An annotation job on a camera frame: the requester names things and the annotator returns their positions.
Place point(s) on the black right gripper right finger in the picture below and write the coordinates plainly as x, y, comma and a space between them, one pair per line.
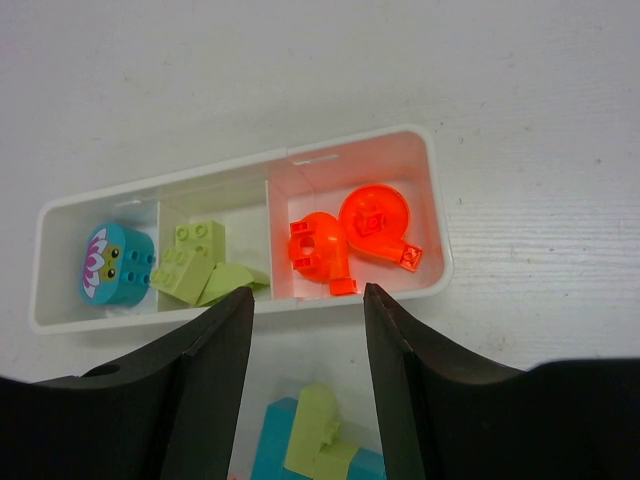
445, 412

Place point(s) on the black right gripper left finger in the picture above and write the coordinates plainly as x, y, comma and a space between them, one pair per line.
167, 410

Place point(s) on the lime green stepped lego brick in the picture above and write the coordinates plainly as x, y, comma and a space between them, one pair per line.
315, 450

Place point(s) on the lime green curved lego brick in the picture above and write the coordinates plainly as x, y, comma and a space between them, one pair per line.
226, 277

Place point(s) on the teal frog lego brick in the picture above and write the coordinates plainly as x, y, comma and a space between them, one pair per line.
117, 266

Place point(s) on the orange lego pieces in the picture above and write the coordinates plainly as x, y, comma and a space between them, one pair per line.
318, 250

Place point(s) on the orange round lego dish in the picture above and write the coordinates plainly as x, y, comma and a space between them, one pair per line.
376, 219

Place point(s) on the white divided plastic tray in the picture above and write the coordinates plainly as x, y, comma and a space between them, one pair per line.
255, 198

